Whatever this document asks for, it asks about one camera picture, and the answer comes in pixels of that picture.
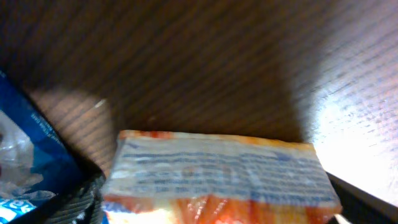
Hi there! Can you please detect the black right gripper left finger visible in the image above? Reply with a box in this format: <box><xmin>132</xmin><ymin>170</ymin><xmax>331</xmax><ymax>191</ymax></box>
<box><xmin>10</xmin><ymin>171</ymin><xmax>106</xmax><ymax>224</ymax></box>

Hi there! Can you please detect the small orange snack packet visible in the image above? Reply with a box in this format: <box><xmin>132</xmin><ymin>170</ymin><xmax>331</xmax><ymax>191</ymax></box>
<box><xmin>101</xmin><ymin>130</ymin><xmax>342</xmax><ymax>223</ymax></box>

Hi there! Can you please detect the blue Oreo cookie pack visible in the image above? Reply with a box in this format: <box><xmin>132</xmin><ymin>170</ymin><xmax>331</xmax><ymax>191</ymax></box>
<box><xmin>1</xmin><ymin>73</ymin><xmax>83</xmax><ymax>223</ymax></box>

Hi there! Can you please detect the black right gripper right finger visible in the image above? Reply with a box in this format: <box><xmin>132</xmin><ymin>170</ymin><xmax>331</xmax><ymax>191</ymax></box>
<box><xmin>327</xmin><ymin>172</ymin><xmax>397</xmax><ymax>224</ymax></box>

